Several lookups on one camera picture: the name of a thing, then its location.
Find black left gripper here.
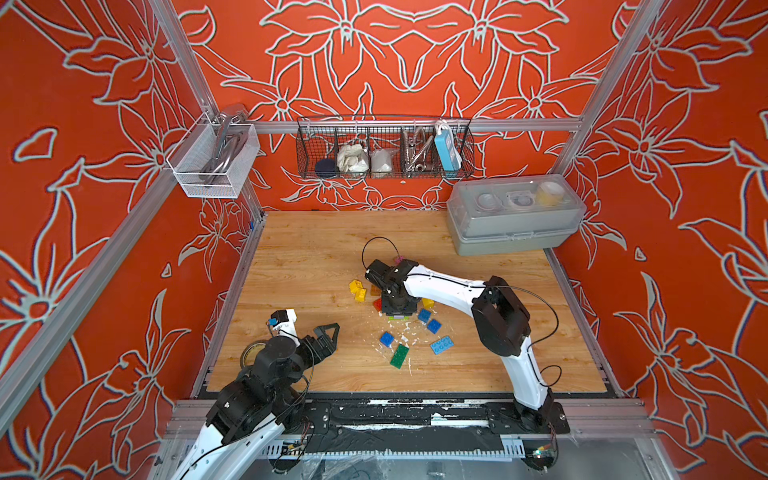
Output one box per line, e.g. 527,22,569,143
269,322,339,404

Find dark blue lego brick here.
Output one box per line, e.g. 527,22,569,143
427,319,442,334

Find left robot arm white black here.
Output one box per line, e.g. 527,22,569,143
172,323,340,479

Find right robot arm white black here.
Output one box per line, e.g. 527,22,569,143
365,260,561,433

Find blue lego brick square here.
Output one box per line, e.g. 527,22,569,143
379,332,394,348

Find yellow lego brick rear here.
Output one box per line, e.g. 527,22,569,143
349,280,363,294

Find dark green lego plate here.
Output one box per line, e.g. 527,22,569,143
390,344,409,369

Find light blue lego plate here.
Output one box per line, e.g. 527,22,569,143
430,336,454,355

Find tape roll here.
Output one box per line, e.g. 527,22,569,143
239,340,267,369

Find grey plastic storage box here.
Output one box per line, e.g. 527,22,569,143
447,174,587,256

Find white crumpled bag in basket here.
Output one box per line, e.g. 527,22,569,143
336,143,369,175

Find light blue box in basket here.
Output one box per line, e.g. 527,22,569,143
433,120,462,173

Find metal tongs in bin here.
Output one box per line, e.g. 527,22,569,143
200,106,247,185

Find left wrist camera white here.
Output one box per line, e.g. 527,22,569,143
267,309,297,338

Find black wire wall basket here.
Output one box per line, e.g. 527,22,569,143
296,115,478,180

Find clear plastic wall bin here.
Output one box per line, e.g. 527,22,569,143
170,104,260,199

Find aluminium rear rail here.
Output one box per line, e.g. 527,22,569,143
251,118,581,134

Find aluminium frame post right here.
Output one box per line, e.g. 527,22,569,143
549,0,663,175

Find aluminium frame post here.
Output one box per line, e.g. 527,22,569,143
549,0,663,175
151,1,264,220

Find aluminium frame rail left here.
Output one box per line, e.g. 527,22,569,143
1,169,177,434

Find aluminium frame post left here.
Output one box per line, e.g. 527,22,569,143
151,1,264,220

